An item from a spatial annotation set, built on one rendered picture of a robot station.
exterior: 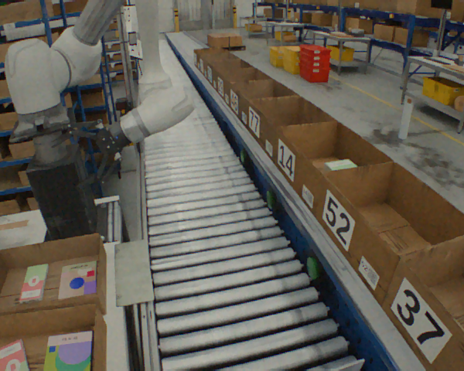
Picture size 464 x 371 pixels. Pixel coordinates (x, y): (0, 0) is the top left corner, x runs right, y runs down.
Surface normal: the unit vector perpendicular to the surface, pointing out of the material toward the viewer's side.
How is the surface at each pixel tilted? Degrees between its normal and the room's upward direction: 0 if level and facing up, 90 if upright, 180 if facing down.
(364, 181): 89
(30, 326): 89
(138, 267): 0
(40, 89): 90
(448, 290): 1
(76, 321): 89
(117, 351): 0
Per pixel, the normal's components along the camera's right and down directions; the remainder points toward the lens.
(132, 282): -0.03, -0.85
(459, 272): 0.24, 0.49
